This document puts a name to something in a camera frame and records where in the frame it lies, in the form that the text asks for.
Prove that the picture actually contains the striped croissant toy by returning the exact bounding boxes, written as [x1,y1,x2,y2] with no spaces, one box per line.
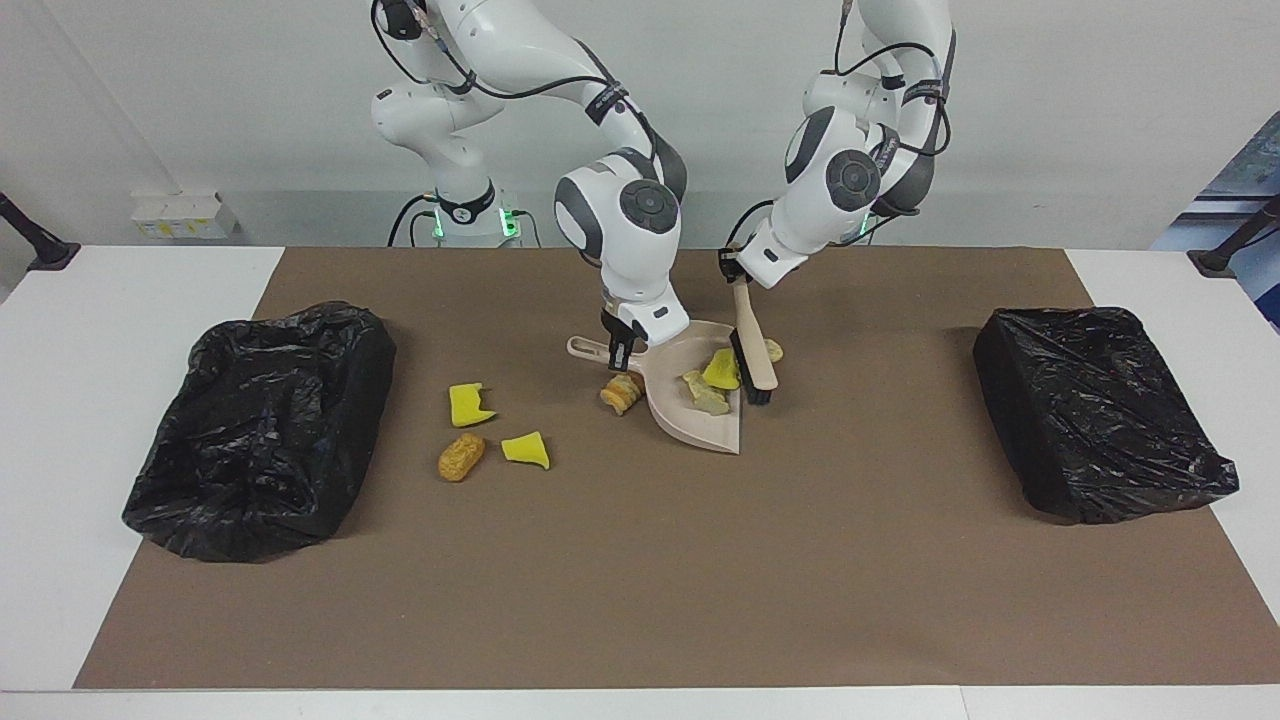
[599,372,647,417]

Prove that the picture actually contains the beige brush with black bristles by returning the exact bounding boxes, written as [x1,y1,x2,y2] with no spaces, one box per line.
[729,275,780,407]

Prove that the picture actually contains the pale bread toy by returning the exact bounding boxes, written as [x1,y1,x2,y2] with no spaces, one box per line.
[681,370,732,417]

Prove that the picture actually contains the beige plastic dustpan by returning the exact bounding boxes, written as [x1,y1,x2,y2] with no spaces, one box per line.
[566,320,747,456]

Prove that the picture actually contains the yellow and green sponge piece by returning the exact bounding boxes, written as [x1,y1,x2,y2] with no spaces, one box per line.
[700,347,743,392]

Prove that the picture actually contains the brown nugget toy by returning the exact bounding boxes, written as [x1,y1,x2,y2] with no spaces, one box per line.
[438,432,487,483]

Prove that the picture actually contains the open black bag lined bin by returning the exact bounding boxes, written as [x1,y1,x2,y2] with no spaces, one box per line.
[122,302,398,564]

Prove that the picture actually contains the taut black bag lined bin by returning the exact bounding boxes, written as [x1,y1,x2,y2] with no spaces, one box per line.
[973,306,1241,526]

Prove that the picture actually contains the brown table mat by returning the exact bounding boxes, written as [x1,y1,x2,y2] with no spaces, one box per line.
[72,247,1280,691]

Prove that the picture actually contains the black stand foot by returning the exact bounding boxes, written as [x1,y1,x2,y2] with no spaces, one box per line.
[0,190,81,273]
[1187,195,1280,279]

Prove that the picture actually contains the blue grey background panel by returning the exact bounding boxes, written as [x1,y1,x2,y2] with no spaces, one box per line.
[1150,110,1280,331]

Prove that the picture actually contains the black left base cable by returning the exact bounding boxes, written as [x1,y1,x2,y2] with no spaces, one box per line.
[725,198,776,249]

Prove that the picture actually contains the black base cable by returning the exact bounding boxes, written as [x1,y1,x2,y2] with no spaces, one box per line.
[725,198,776,249]
[387,193,441,248]

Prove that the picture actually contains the black right base cable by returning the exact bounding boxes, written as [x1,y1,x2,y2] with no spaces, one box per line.
[387,193,441,248]

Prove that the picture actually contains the white box by wall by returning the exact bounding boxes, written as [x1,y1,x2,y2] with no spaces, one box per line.
[130,192,239,241]

